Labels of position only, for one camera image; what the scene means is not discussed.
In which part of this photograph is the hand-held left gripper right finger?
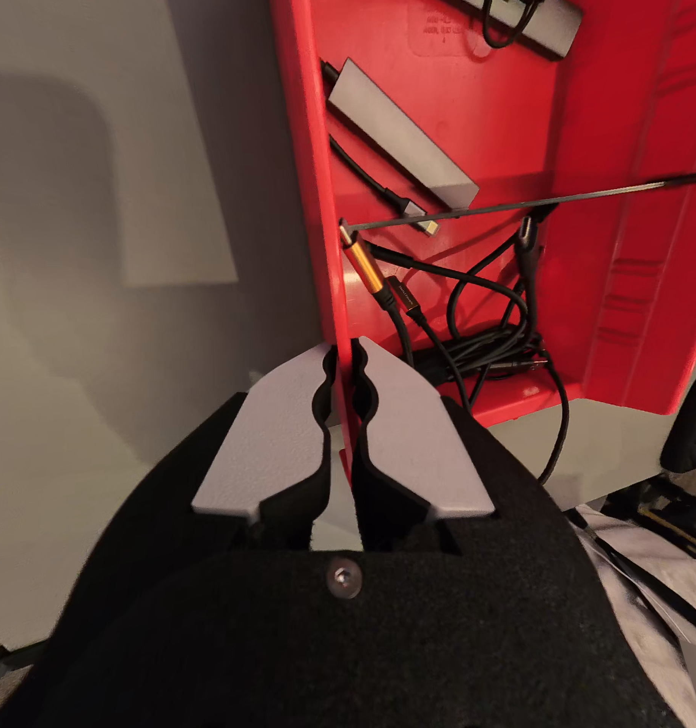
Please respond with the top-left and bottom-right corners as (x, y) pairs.
(352, 337), (495, 551)

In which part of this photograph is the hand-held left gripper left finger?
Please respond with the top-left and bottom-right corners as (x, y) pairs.
(191, 343), (338, 549)

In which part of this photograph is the black braided cable brown plug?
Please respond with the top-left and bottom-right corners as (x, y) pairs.
(383, 275), (474, 407)

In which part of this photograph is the red plastic bin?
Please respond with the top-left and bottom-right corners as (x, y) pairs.
(271, 0), (696, 496)

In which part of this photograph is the long grey usb hub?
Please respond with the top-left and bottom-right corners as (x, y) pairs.
(459, 0), (584, 59)
(327, 57), (481, 208)

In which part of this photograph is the black office chair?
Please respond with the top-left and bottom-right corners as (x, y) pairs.
(660, 392), (696, 474)

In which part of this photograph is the thin black divider rod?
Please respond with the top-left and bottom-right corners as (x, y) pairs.
(339, 173), (696, 234)

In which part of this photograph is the tangled black cable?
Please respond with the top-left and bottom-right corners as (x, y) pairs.
(368, 242), (572, 487)

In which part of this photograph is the black braided cable gold plug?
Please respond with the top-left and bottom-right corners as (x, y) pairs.
(338, 219), (417, 367)

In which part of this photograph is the black cable grey plug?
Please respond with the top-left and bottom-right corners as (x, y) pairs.
(321, 58), (442, 237)

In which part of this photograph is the short black hub cable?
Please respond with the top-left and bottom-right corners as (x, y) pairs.
(480, 0), (545, 49)

